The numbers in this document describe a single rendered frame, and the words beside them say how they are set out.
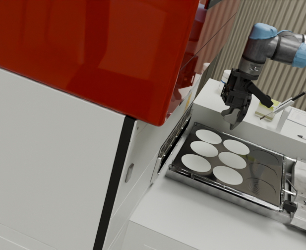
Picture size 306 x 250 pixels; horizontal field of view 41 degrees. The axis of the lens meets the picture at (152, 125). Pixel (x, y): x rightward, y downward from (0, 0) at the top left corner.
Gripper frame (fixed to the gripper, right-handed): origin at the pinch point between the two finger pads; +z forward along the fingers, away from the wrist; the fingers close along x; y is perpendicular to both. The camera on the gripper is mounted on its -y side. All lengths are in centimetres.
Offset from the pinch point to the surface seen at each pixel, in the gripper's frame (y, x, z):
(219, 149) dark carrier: 1.4, -1.1, 10.2
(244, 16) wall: -67, -208, -1
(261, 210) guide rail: -9.1, 22.4, 16.4
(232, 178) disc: 1.5, 16.5, 10.2
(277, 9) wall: -89, -202, -13
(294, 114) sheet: -37.6, -30.2, 3.3
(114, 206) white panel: 42, 51, -1
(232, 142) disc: -5.1, -7.6, 10.2
